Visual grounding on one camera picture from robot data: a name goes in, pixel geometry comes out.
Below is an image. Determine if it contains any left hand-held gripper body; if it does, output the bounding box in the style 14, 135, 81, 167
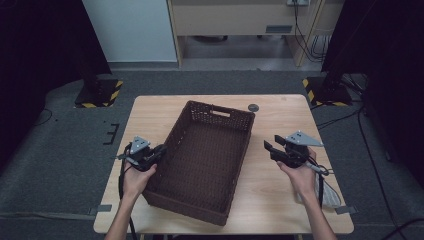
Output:
125, 135, 158, 173

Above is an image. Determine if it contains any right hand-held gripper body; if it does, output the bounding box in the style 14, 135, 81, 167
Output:
279, 130, 324, 169

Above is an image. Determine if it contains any brown woven basket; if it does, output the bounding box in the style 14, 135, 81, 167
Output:
142, 100, 256, 227

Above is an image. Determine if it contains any grey striped cloth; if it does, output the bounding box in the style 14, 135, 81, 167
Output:
295, 181, 343, 210

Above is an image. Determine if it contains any person's left hand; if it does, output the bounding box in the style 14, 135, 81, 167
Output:
122, 162, 158, 201

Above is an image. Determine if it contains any person's right hand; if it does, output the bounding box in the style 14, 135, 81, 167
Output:
277, 148, 318, 198

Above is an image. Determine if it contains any grey tape strip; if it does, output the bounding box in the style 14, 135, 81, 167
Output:
334, 205, 358, 216
88, 204, 113, 216

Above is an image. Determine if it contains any black yellow striped stand base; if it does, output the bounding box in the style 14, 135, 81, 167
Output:
73, 74, 124, 109
302, 74, 354, 108

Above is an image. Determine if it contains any white board panel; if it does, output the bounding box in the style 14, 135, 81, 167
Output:
81, 0, 178, 63

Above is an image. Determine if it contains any beige wooden cabinet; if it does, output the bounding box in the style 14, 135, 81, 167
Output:
166, 0, 344, 68

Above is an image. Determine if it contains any black curtain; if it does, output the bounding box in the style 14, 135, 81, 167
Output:
0, 0, 112, 168
321, 0, 424, 188

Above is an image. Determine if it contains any left hand-held gripper black cable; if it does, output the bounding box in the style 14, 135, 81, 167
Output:
117, 146, 138, 240

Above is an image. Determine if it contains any hand-held gripper black cable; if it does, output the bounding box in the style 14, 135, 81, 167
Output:
117, 146, 138, 240
306, 161, 331, 208

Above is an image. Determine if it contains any right hand-held gripper black cable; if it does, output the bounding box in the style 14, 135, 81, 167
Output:
306, 161, 331, 208

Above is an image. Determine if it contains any short black floor cable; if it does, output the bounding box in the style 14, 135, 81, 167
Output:
315, 108, 364, 131

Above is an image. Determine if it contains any long black floor cable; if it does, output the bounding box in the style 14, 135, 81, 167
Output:
357, 109, 399, 231

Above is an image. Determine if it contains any thin looped black floor cable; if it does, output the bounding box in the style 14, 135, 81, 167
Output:
32, 108, 54, 128

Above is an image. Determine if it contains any black hanging cable bundle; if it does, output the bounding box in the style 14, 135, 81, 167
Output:
292, 2, 332, 64

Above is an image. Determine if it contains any thick black floor cable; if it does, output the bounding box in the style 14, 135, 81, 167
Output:
383, 218, 424, 240

